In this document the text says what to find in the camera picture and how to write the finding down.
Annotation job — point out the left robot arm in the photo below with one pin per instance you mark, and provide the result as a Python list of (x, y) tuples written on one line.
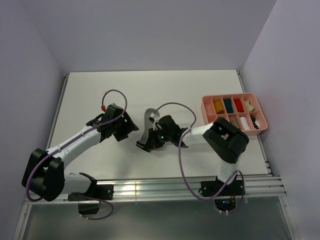
[(45, 171)]

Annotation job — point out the brown rolled sock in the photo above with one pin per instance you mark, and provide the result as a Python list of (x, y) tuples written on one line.
[(233, 120)]

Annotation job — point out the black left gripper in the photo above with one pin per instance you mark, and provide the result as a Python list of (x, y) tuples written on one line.
[(129, 126)]

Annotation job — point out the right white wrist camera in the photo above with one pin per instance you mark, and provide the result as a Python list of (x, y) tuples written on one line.
[(154, 118)]

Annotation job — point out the beige rolled sock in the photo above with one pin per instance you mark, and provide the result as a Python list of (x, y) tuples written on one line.
[(249, 107)]

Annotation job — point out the white rolled sock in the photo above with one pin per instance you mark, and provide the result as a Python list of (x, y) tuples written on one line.
[(245, 123)]

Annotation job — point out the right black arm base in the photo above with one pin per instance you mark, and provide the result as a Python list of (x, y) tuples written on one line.
[(230, 192)]

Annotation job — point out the red rolled sock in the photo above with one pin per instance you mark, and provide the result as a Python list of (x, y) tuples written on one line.
[(239, 105)]

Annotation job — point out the black white striped sock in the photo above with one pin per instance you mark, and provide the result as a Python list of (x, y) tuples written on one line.
[(255, 122)]

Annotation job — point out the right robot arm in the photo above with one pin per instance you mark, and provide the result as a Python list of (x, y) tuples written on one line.
[(228, 141)]

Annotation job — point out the pink divided organizer tray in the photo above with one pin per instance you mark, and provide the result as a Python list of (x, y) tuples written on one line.
[(209, 114)]

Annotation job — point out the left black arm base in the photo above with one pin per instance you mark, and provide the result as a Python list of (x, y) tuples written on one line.
[(100, 193)]

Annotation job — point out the mustard yellow striped sock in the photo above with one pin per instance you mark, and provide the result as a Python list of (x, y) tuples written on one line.
[(218, 107)]

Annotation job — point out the dark green reindeer sock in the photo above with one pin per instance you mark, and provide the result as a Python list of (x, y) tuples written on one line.
[(228, 105)]

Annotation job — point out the grey striped sock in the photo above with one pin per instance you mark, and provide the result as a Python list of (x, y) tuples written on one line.
[(148, 124)]

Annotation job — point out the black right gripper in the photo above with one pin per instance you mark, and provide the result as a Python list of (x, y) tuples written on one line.
[(152, 143)]

